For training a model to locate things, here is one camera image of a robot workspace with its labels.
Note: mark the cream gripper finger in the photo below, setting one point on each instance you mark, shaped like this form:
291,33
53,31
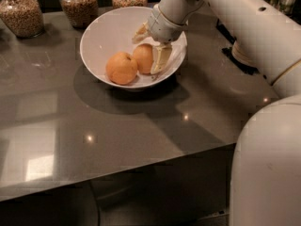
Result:
161,54
141,33

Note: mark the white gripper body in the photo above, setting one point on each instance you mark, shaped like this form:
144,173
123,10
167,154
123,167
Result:
164,29

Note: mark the orange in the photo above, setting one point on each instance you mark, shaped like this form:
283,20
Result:
121,68
144,56

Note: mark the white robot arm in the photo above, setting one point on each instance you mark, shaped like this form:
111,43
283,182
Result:
265,188

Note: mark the white ceramic bowl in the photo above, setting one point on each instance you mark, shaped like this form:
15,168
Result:
111,33

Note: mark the middle glass grain jar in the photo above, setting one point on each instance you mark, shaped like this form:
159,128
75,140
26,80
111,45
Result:
80,12

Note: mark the left glass grain jar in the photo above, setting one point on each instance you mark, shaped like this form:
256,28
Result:
22,17

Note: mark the right drinking glass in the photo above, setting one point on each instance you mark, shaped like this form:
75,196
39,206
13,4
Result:
286,6

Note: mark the black wire rack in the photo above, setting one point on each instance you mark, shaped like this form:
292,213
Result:
227,51

